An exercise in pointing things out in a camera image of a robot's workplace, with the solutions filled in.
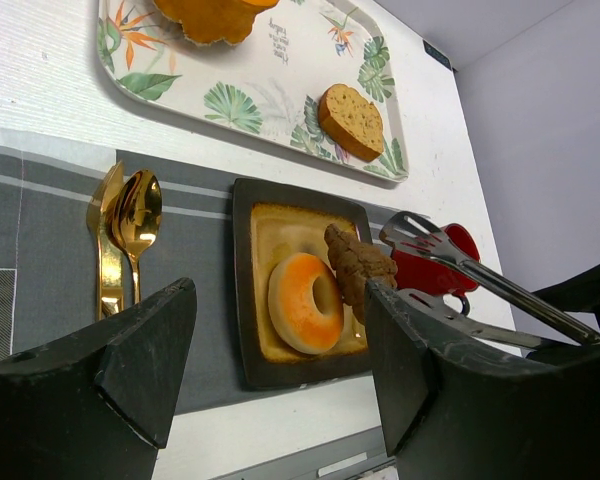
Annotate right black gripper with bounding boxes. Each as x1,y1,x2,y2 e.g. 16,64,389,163
526,264,600,360

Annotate gold spoon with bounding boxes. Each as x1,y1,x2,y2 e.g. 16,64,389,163
106,169,163,304

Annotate gold knife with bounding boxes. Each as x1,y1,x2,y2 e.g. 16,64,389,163
86,163,124,321

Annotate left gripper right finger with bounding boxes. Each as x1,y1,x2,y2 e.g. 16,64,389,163
365,281,600,479

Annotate bread slice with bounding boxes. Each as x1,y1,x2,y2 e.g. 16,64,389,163
318,83,384,162

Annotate glazed bagel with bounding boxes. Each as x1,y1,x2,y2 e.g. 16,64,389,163
267,253,344,355

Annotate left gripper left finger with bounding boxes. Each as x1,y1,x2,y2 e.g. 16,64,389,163
0,278,197,479

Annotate floral serving tray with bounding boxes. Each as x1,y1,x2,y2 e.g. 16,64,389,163
96,1,409,182

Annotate metal serving tongs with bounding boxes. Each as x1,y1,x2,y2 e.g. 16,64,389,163
379,211,600,345

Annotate brown croissant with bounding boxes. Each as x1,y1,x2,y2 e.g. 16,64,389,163
324,224,398,325

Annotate square brown plate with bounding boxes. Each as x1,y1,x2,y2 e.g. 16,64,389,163
232,178,372,389

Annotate grey placemat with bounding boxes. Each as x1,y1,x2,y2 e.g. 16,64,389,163
0,124,411,416

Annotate right blue corner label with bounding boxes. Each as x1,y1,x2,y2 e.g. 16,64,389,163
423,40,453,71

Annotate red cup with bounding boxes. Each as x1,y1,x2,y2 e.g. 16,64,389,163
391,223,481,315

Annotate orange round cake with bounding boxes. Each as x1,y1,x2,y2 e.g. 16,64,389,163
154,0,279,45

